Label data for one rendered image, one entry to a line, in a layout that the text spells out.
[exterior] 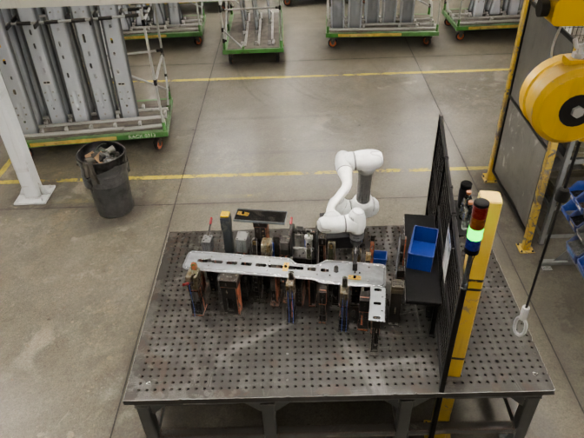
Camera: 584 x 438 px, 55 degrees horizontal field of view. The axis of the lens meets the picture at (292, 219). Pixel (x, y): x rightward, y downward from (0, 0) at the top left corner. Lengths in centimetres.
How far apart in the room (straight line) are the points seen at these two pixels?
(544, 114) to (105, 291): 467
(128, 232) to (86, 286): 81
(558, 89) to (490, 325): 299
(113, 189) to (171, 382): 285
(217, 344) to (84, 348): 152
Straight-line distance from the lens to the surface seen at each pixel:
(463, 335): 335
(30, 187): 681
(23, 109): 751
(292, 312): 375
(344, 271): 373
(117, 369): 471
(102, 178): 588
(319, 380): 352
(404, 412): 373
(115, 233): 600
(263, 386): 351
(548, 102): 109
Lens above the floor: 354
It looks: 37 degrees down
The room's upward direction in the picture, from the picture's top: 2 degrees counter-clockwise
